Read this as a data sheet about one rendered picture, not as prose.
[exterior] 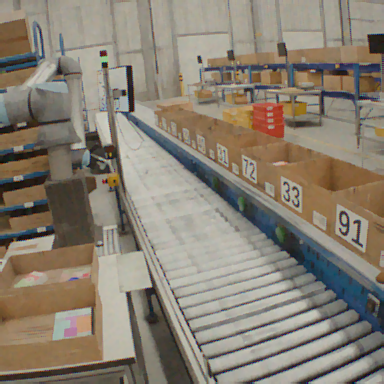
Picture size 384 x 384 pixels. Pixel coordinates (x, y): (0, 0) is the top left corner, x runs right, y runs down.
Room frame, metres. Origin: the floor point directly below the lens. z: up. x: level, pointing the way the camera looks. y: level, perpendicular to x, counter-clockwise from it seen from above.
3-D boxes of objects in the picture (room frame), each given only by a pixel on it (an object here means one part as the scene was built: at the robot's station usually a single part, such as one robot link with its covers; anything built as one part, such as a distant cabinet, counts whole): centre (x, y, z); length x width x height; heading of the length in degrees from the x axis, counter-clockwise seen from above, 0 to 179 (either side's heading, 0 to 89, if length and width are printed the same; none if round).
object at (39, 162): (2.51, 1.17, 0.99); 0.40 x 0.30 x 0.10; 101
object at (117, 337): (1.23, 0.59, 0.74); 1.00 x 0.58 x 0.03; 11
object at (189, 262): (1.37, -0.08, 0.72); 0.52 x 0.05 x 0.05; 105
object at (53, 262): (1.20, 0.59, 0.80); 0.38 x 0.28 x 0.10; 99
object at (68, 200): (1.64, 0.58, 0.91); 0.26 x 0.26 x 0.33; 11
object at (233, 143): (2.11, -0.36, 0.96); 0.39 x 0.29 x 0.17; 15
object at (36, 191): (2.52, 1.17, 0.79); 0.40 x 0.30 x 0.10; 106
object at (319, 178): (1.35, -0.56, 0.96); 0.39 x 0.29 x 0.17; 15
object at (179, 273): (1.31, -0.10, 0.72); 0.52 x 0.05 x 0.05; 105
